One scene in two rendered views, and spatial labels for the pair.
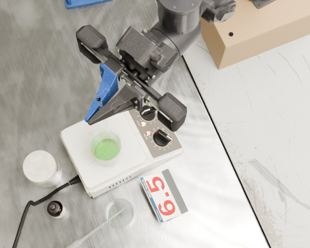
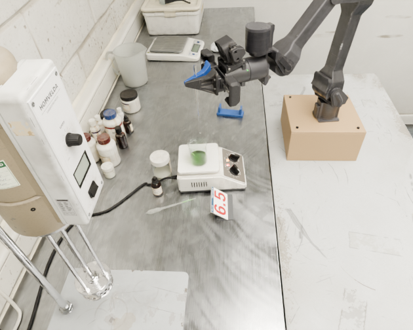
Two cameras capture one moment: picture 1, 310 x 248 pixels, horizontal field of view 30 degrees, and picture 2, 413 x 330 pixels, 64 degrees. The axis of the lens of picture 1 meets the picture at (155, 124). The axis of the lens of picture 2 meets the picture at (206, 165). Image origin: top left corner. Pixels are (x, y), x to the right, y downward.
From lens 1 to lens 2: 57 cm
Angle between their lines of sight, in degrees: 33
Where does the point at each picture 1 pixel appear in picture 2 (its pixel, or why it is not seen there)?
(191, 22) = (259, 45)
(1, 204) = (131, 179)
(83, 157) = (184, 158)
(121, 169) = (201, 169)
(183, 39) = (255, 65)
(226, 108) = (282, 179)
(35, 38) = (194, 121)
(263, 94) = (310, 179)
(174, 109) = (232, 80)
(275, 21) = (327, 129)
